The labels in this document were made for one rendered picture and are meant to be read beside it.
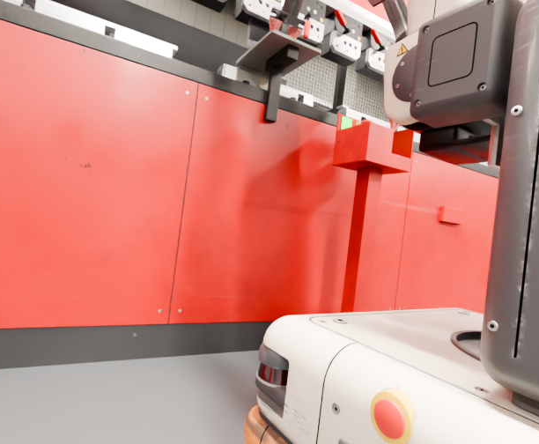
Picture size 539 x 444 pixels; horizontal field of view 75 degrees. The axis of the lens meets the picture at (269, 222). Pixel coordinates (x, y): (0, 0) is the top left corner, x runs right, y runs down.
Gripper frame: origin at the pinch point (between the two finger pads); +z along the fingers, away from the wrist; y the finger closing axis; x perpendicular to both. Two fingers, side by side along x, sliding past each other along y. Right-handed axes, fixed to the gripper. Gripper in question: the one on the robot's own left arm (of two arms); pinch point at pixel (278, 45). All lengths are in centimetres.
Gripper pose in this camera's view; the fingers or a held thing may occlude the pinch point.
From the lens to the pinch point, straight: 128.4
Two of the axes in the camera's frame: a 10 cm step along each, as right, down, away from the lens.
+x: 3.6, 5.5, -7.6
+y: -8.7, -1.0, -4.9
